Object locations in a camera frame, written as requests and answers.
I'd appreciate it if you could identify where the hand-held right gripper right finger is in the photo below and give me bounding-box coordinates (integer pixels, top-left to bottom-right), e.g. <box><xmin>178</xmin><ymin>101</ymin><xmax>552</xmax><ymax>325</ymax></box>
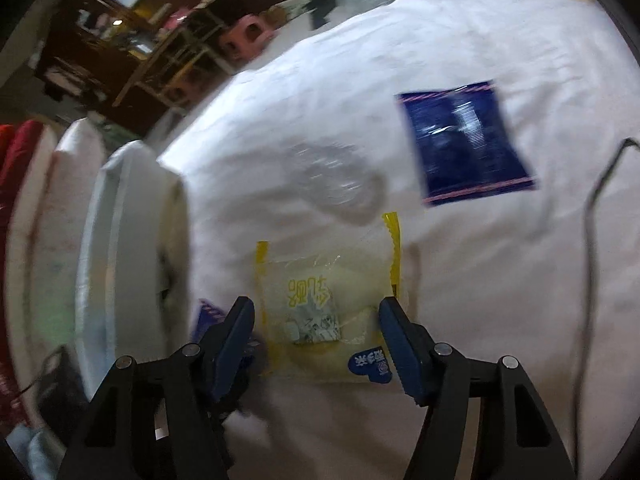
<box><xmin>377</xmin><ymin>296</ymin><xmax>576</xmax><ymax>480</ymax></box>

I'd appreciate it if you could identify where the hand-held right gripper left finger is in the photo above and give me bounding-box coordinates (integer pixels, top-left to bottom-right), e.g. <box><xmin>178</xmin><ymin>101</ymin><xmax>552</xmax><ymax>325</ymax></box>
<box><xmin>59</xmin><ymin>296</ymin><xmax>257</xmax><ymax>480</ymax></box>

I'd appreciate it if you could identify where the clear yellow-edged snack packet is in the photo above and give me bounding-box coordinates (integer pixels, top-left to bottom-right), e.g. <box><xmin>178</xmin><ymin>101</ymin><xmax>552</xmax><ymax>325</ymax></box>
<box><xmin>255</xmin><ymin>211</ymin><xmax>408</xmax><ymax>386</ymax></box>

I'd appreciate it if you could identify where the blue zip packet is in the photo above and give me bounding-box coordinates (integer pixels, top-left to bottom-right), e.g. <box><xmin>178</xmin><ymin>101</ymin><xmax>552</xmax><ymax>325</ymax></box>
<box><xmin>189</xmin><ymin>299</ymin><xmax>226</xmax><ymax>341</ymax></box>

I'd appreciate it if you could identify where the clear plastic container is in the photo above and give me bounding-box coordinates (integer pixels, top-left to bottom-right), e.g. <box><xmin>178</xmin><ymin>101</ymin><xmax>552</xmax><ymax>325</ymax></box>
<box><xmin>287</xmin><ymin>142</ymin><xmax>386</xmax><ymax>226</ymax></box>

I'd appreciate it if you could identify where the blue snack packet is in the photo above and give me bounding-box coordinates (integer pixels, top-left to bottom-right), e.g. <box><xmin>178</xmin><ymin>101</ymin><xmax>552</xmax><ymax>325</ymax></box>
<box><xmin>395</xmin><ymin>80</ymin><xmax>538</xmax><ymax>208</ymax></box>

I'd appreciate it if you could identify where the white printed pillow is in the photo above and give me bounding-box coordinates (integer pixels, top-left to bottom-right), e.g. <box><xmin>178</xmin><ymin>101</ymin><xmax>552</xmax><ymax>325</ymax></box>
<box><xmin>10</xmin><ymin>117</ymin><xmax>108</xmax><ymax>411</ymax></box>

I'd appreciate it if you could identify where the red cloth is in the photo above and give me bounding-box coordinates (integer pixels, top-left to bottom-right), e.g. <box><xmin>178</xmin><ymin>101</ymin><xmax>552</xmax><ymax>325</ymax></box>
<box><xmin>0</xmin><ymin>120</ymin><xmax>43</xmax><ymax>221</ymax></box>

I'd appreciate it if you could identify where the pink plastic stool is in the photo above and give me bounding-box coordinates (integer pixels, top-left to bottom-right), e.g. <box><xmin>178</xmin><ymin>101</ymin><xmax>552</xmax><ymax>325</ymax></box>
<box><xmin>220</xmin><ymin>15</ymin><xmax>278</xmax><ymax>63</ymax></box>

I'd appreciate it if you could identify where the dark wooden shelf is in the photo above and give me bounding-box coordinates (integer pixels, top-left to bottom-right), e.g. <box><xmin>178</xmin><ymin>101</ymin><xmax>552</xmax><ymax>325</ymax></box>
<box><xmin>35</xmin><ymin>0</ymin><xmax>221</xmax><ymax>136</ymax></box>

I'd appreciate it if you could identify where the thin black cable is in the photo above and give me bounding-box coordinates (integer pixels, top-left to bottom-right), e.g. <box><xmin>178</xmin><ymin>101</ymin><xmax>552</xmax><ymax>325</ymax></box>
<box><xmin>570</xmin><ymin>137</ymin><xmax>640</xmax><ymax>476</ymax></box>

